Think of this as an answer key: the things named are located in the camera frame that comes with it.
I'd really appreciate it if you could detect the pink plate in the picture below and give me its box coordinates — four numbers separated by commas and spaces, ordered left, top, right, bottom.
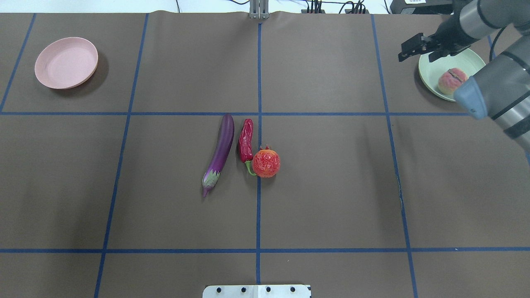
34, 36, 99, 90

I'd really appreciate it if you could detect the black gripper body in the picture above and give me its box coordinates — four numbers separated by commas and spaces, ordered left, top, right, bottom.
429, 32, 464, 58

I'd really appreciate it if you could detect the red chili pepper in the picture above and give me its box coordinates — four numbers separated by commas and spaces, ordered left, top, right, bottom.
237, 118, 257, 177

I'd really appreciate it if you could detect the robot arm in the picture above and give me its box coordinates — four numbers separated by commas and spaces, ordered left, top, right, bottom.
399, 0, 530, 151

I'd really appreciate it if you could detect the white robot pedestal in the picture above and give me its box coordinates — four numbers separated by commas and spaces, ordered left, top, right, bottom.
202, 284, 312, 298

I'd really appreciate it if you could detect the aluminium frame post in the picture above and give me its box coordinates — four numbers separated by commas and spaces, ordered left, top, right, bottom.
249, 0, 270, 19

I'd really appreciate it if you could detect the yellow pink peach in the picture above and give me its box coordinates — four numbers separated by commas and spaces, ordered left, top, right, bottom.
438, 68, 469, 96

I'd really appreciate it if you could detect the purple eggplant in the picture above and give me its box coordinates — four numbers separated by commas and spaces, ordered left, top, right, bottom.
202, 113, 234, 198

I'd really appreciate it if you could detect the light green plate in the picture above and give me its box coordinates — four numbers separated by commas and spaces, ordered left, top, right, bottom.
418, 49, 485, 102

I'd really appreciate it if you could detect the black power adapter box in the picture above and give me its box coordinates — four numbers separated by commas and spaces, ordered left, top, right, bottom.
390, 0, 453, 15

